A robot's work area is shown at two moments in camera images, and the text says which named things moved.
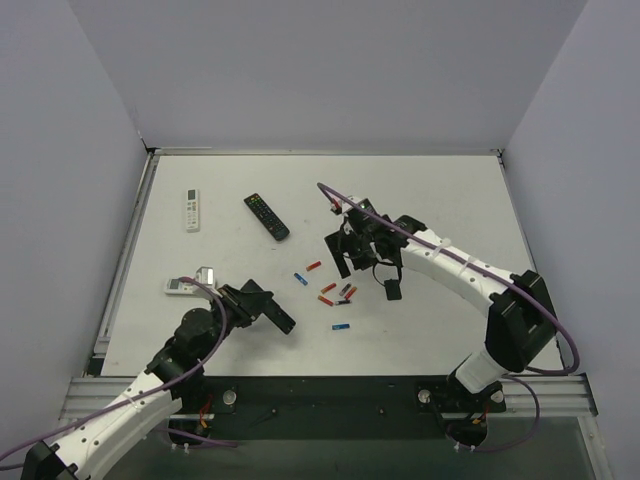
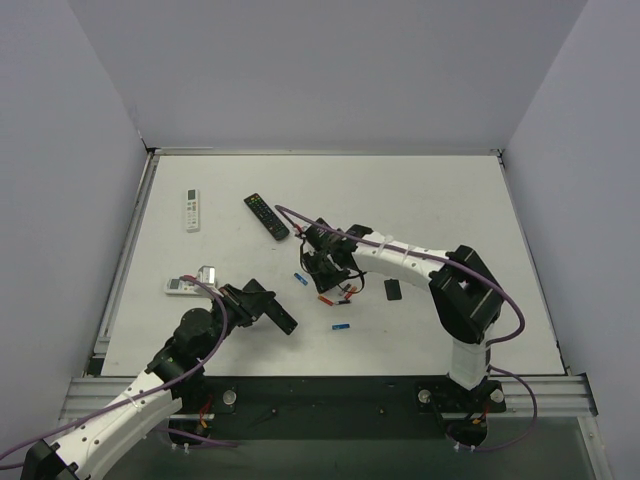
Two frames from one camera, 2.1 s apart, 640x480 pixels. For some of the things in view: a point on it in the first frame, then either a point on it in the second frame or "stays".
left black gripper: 255,301 stays
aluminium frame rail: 562,396 stays
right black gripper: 350,245 to 323,261
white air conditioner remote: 192,210 stays
